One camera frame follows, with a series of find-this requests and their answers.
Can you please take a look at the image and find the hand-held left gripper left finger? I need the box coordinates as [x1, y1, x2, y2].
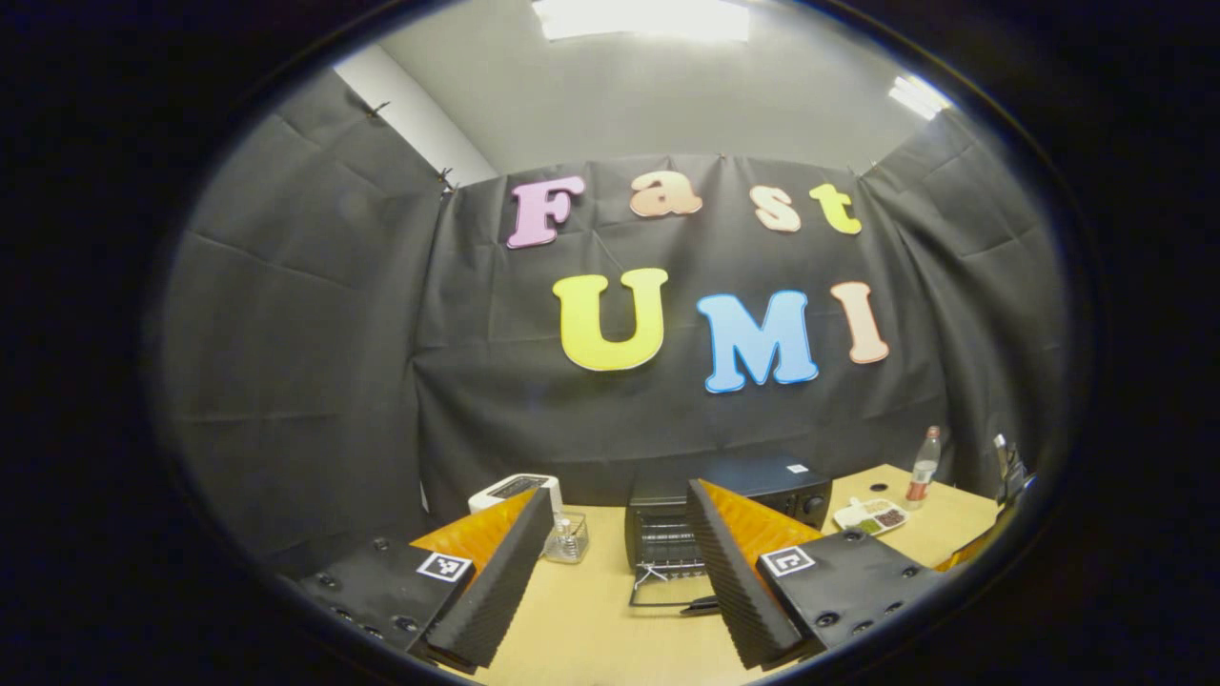
[286, 488, 556, 671]

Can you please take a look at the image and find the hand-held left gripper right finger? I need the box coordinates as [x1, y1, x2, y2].
[685, 479, 945, 670]

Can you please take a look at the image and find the black electric oven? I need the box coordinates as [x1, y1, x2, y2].
[624, 454, 834, 616]

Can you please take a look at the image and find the clear plastic bottle red label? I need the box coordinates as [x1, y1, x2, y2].
[905, 425, 944, 507]

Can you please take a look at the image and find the white toaster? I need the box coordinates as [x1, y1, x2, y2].
[467, 473, 564, 516]

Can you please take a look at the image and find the white divided dish of beans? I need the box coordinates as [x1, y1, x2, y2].
[833, 496, 909, 537]

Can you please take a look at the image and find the black backdrop cloth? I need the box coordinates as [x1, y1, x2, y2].
[157, 67, 1068, 577]

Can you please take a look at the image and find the small ceiling light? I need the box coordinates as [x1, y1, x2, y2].
[887, 73, 955, 121]

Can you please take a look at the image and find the large ceiling light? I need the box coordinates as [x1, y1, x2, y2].
[532, 0, 751, 45]

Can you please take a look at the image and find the wire rack holder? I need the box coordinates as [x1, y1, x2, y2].
[542, 514, 590, 566]

